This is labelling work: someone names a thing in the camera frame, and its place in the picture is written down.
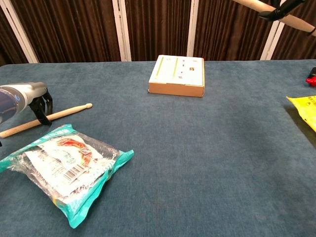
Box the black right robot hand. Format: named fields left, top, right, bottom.
left=258, top=0, right=307, bottom=22

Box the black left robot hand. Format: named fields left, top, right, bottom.
left=28, top=88, right=54, bottom=126

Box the wooden drumstick with black ring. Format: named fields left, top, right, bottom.
left=232, top=0, right=316, bottom=38

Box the plain wooden drumstick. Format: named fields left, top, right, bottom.
left=0, top=103, right=93, bottom=139

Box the teal clear snack bag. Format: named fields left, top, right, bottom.
left=0, top=123, right=135, bottom=229

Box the red and black tool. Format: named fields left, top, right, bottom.
left=305, top=66, right=316, bottom=87

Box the yellow plastic bag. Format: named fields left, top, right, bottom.
left=286, top=95, right=316, bottom=133

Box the flat cardboard box white top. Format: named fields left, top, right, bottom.
left=148, top=54, right=205, bottom=98

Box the brown pleated curtain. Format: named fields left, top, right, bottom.
left=0, top=0, right=316, bottom=66

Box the blue velvet table cloth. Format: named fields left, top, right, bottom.
left=0, top=58, right=316, bottom=237

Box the white frame post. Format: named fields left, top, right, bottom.
left=0, top=0, right=40, bottom=64
left=112, top=0, right=132, bottom=62
left=260, top=0, right=295, bottom=61
left=186, top=0, right=199, bottom=57

